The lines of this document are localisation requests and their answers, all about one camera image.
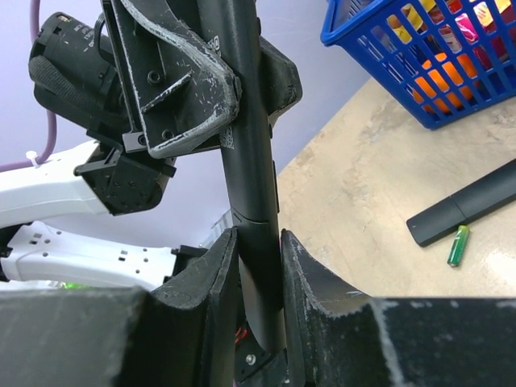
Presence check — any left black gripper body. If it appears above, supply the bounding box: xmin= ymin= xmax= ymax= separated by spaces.
xmin=76 ymin=1 xmax=176 ymax=216

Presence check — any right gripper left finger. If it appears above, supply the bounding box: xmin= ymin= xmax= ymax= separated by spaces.
xmin=152 ymin=228 xmax=239 ymax=386

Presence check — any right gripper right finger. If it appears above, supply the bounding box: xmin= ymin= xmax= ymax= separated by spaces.
xmin=281 ymin=230 xmax=379 ymax=386

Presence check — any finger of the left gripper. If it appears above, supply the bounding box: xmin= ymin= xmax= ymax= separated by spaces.
xmin=259 ymin=36 xmax=302 ymax=125
xmin=110 ymin=1 xmax=241 ymax=159

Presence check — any black remote control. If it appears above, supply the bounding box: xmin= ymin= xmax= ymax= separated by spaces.
xmin=406 ymin=160 xmax=515 ymax=247
xmin=198 ymin=1 xmax=286 ymax=353

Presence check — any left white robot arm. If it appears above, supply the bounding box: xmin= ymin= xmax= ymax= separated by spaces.
xmin=1 ymin=1 xmax=302 ymax=290

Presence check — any green battery beside remote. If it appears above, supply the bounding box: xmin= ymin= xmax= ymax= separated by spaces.
xmin=447 ymin=225 xmax=470 ymax=268

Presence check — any blue plastic basket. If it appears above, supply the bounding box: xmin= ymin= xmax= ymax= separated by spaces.
xmin=321 ymin=1 xmax=515 ymax=129

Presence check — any orange ball in basket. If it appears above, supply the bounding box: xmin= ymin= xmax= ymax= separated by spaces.
xmin=412 ymin=52 xmax=477 ymax=114

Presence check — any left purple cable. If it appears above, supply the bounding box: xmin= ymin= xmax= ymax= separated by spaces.
xmin=0 ymin=0 xmax=60 ymax=173

